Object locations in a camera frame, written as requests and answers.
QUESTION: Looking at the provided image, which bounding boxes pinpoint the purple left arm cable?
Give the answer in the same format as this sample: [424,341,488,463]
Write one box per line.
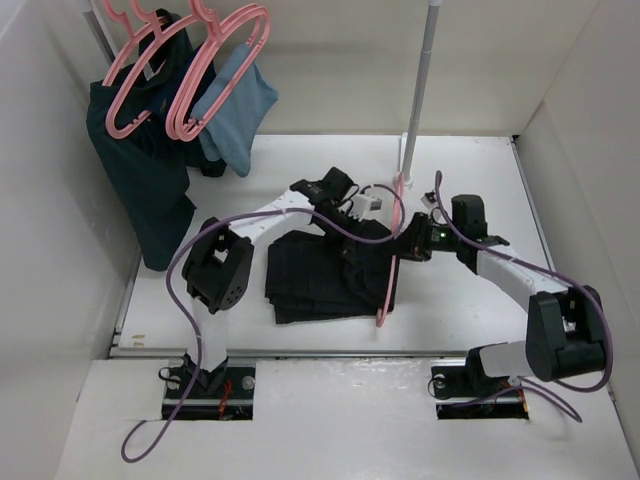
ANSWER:
[121,183,401,463]

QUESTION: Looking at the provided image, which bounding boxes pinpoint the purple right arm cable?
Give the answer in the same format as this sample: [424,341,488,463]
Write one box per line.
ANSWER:
[432,169,614,424]

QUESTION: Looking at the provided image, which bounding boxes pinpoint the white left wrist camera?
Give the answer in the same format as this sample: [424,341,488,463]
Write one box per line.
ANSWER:
[348,193,382,221]

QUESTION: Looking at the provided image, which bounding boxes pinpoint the light blue hanging trousers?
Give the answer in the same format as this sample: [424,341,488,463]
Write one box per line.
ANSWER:
[191,44,279,177]

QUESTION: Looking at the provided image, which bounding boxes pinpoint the pink plastic hanger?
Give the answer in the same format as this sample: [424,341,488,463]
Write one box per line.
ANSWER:
[374,170,409,327]

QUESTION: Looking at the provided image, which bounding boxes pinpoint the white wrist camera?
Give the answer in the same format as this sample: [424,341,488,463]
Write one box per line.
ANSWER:
[421,191,438,208]
[348,193,382,221]

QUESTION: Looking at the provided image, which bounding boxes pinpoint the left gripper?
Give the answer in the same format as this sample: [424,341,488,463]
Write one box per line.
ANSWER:
[314,209,365,265]

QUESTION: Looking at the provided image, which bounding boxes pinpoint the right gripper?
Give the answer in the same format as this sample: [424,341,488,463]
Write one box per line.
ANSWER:
[382,211,463,262]

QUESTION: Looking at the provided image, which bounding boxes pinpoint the black denim trousers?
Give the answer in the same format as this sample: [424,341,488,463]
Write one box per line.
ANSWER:
[265,230,399,325]

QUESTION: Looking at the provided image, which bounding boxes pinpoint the grey rack pole right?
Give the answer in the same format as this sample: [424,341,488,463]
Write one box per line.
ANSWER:
[399,0,445,181]

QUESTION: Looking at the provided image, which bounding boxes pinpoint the dark teal hanging trousers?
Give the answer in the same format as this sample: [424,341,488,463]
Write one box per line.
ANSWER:
[86,30,226,272]

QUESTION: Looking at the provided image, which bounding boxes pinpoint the aluminium rail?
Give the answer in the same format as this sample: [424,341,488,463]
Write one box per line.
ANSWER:
[110,318,477,358]

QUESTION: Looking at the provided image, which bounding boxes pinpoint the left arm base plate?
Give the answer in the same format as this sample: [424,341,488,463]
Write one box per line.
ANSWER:
[158,364,256,421]

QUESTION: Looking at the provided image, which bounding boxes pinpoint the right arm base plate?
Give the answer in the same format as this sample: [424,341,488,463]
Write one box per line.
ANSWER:
[428,358,529,420]

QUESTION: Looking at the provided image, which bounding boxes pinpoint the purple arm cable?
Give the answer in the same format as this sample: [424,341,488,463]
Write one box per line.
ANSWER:
[121,183,401,463]
[432,169,614,424]

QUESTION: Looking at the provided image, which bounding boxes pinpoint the white rack foot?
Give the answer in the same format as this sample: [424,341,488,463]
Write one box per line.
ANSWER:
[393,132,416,189]

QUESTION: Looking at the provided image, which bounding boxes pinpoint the grey rack pole left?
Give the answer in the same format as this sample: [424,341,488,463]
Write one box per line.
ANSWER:
[80,0,116,64]

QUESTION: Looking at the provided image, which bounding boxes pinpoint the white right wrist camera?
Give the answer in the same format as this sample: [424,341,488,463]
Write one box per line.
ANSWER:
[421,191,438,208]

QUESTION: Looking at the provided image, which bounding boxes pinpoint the grey rack pole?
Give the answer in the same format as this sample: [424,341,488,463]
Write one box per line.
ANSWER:
[80,0,116,64]
[399,0,445,181]

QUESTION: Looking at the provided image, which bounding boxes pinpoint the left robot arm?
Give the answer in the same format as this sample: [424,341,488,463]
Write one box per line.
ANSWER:
[181,167,356,397]

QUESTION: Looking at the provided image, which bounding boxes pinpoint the pink hanger far left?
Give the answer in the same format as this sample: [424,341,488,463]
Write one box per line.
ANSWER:
[102,0,169,86]

